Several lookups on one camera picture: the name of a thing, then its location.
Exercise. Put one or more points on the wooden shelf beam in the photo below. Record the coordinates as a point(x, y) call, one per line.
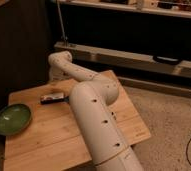
point(124, 59)

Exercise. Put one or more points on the small white bottle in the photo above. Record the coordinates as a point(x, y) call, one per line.
point(113, 115)

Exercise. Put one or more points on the black white board eraser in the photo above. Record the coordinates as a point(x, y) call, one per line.
point(53, 98)

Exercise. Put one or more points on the green bowl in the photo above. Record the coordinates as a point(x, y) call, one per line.
point(14, 119)

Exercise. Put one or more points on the metal pole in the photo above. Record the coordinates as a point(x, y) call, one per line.
point(64, 37)

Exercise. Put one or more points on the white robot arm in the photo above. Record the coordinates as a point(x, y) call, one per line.
point(89, 100)

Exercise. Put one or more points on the upper wooden shelf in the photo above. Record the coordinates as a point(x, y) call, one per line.
point(174, 8)

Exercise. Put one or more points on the black handle on beam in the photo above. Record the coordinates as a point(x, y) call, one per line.
point(166, 60)

